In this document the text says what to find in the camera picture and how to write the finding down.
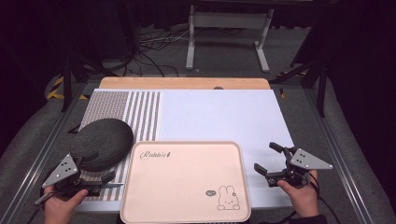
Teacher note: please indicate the person's left hand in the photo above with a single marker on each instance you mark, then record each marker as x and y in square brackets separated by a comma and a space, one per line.
[59, 208]

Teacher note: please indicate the wooden table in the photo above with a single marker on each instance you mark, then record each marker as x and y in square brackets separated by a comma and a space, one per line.
[174, 83]

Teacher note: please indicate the white metal stand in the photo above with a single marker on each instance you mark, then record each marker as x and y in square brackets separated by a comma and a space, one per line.
[230, 20]

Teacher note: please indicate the white table mat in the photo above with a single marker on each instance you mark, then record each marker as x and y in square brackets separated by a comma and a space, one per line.
[218, 115]

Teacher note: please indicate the aluminium frame rail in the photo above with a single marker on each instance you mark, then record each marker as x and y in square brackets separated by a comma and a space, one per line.
[337, 155]
[37, 161]

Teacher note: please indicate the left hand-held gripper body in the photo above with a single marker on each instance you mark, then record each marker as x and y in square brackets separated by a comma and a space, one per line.
[63, 171]

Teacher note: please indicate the grey striped woven placemat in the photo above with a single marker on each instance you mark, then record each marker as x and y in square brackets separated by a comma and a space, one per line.
[124, 104]

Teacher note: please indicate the person's right hand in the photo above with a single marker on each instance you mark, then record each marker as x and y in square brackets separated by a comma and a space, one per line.
[303, 199]

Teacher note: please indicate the pink tray with rabbit drawing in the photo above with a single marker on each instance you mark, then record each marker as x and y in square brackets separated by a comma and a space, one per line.
[183, 183]

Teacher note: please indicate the black tripod stand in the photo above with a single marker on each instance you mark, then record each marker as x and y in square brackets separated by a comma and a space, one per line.
[67, 84]
[322, 87]

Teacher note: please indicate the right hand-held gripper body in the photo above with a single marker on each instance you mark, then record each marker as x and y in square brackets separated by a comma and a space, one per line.
[306, 161]

